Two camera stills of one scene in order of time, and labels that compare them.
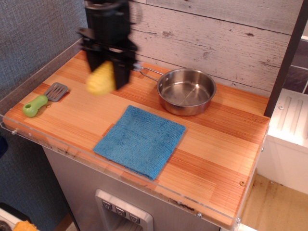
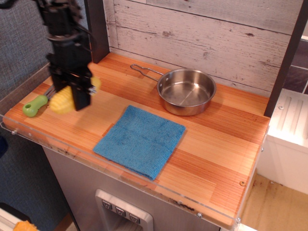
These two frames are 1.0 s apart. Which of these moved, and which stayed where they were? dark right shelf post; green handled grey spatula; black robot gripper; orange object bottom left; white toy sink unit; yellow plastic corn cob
Moved: yellow plastic corn cob; black robot gripper
Stayed: orange object bottom left; dark right shelf post; green handled grey spatula; white toy sink unit
